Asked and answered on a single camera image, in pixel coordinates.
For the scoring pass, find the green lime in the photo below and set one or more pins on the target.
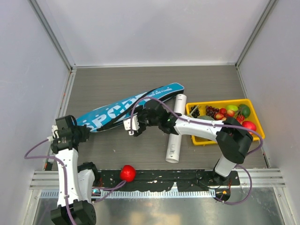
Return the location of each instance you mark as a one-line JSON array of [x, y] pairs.
[[244, 110]]

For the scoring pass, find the blue sport racket bag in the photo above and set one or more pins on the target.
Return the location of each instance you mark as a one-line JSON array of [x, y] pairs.
[[112, 115]]

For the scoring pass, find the red apple in tray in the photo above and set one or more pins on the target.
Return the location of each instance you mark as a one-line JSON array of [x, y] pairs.
[[250, 126]]

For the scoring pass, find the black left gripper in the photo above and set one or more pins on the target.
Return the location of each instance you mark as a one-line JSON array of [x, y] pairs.
[[85, 131]]

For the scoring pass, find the yellow-green fruit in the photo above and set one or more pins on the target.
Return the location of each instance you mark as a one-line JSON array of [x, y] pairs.
[[232, 107]]

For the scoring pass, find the red apple on table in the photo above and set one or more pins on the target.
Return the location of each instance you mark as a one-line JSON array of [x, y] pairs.
[[128, 173]]

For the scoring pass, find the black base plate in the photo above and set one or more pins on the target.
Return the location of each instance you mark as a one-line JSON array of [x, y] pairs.
[[186, 180]]

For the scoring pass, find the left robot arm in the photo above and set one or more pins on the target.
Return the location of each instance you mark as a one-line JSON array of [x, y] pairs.
[[74, 206]]

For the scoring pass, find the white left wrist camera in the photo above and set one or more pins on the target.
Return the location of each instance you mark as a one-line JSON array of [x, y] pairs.
[[54, 134]]

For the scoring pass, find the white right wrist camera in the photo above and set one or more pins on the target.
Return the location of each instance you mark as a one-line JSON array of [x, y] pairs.
[[128, 124]]

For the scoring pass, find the yellow plastic tray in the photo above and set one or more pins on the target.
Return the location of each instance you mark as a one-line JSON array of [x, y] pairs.
[[198, 141]]

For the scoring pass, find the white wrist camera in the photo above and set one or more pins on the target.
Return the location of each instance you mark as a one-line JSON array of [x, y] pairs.
[[128, 124], [54, 134]]

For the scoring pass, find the green netted melon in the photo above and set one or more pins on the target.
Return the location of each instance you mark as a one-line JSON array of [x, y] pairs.
[[205, 117]]

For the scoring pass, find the red cherry bunch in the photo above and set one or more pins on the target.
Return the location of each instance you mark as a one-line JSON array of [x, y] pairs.
[[224, 114]]

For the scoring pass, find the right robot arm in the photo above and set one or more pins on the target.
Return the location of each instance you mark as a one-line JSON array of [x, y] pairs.
[[232, 138]]

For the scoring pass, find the black grape bunch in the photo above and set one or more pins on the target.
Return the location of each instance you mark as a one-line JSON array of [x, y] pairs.
[[194, 112]]

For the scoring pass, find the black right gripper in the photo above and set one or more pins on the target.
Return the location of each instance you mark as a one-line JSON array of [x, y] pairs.
[[141, 110]]

